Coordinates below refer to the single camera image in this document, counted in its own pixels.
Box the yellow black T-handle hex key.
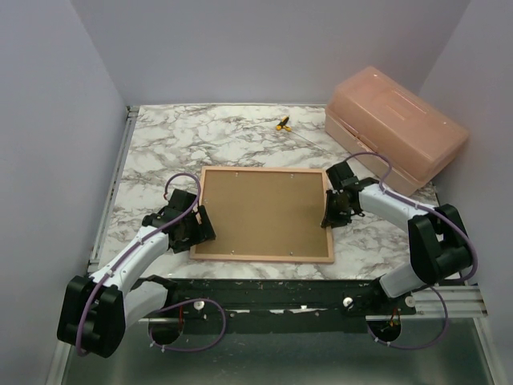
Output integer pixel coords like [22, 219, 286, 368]
[276, 116, 317, 146]

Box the pink wooden picture frame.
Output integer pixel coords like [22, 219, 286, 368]
[188, 166, 336, 265]

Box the pink translucent plastic box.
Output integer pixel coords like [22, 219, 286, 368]
[325, 67, 469, 197]

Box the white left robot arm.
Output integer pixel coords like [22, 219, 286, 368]
[57, 189, 216, 358]

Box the aluminium extrusion frame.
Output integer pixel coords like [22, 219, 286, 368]
[35, 103, 140, 384]

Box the brown frame backing board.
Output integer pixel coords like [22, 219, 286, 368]
[195, 170, 330, 257]

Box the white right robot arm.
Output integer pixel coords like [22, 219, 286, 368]
[321, 161, 475, 314]

